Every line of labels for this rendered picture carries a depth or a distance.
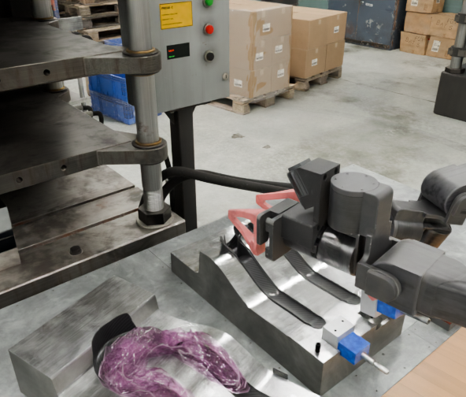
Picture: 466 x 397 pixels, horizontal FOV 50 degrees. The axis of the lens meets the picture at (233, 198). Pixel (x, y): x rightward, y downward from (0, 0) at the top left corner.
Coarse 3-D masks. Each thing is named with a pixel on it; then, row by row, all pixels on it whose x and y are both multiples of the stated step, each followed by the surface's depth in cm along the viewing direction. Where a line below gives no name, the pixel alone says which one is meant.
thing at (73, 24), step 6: (66, 18) 397; (72, 18) 400; (78, 18) 404; (60, 24) 395; (66, 24) 398; (72, 24) 402; (78, 24) 405; (66, 30) 400; (72, 30) 404; (78, 84) 432; (72, 96) 441; (78, 96) 441; (84, 96) 438; (72, 102) 430; (78, 102) 433; (84, 102) 439
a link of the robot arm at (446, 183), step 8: (440, 168) 84; (448, 168) 84; (456, 168) 83; (464, 168) 83; (432, 176) 83; (440, 176) 82; (448, 176) 82; (456, 176) 81; (464, 176) 81; (424, 184) 84; (432, 184) 82; (440, 184) 81; (448, 184) 80; (456, 184) 79; (464, 184) 79; (424, 192) 84; (432, 192) 82; (440, 192) 80; (448, 192) 79; (456, 192) 79; (432, 200) 83; (440, 200) 80; (448, 200) 79; (440, 208) 82; (448, 208) 80
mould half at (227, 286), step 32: (192, 256) 122; (224, 256) 109; (256, 256) 111; (192, 288) 120; (224, 288) 108; (256, 288) 106; (288, 288) 107; (352, 288) 107; (256, 320) 101; (288, 320) 98; (352, 320) 98; (288, 352) 96; (320, 352) 90; (320, 384) 91
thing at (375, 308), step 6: (366, 300) 97; (378, 300) 95; (366, 306) 97; (372, 306) 96; (378, 306) 95; (384, 306) 94; (390, 306) 93; (366, 312) 97; (372, 312) 96; (378, 312) 96; (384, 312) 94; (390, 312) 93; (396, 312) 92; (402, 312) 93; (414, 318) 91; (420, 318) 90; (426, 318) 89
